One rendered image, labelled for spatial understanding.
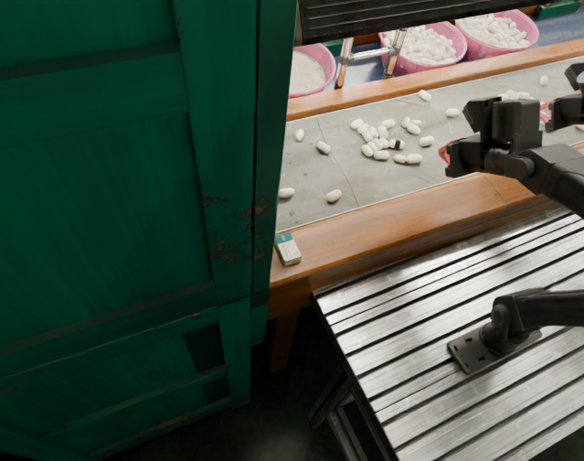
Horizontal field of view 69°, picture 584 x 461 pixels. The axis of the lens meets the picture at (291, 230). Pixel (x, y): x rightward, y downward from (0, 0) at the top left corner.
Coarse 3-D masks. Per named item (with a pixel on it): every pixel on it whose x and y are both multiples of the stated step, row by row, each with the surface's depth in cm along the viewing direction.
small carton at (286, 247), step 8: (288, 232) 84; (280, 240) 83; (288, 240) 83; (280, 248) 82; (288, 248) 82; (296, 248) 82; (280, 256) 83; (288, 256) 81; (296, 256) 81; (288, 264) 82
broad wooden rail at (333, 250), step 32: (416, 192) 98; (448, 192) 96; (480, 192) 96; (512, 192) 97; (320, 224) 88; (352, 224) 89; (384, 224) 89; (416, 224) 90; (448, 224) 91; (480, 224) 97; (320, 256) 84; (352, 256) 84; (384, 256) 90; (416, 256) 98; (288, 288) 83
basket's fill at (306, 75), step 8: (296, 56) 124; (304, 56) 123; (296, 64) 122; (304, 64) 121; (312, 64) 122; (320, 64) 122; (296, 72) 119; (304, 72) 119; (312, 72) 119; (320, 72) 120; (296, 80) 117; (304, 80) 117; (312, 80) 118; (320, 80) 119; (296, 88) 115; (304, 88) 116; (312, 88) 117
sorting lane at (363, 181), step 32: (416, 96) 117; (448, 96) 118; (480, 96) 119; (544, 96) 122; (288, 128) 106; (320, 128) 107; (448, 128) 111; (576, 128) 115; (288, 160) 100; (320, 160) 101; (352, 160) 102; (384, 160) 103; (320, 192) 96; (352, 192) 96; (384, 192) 97; (288, 224) 90
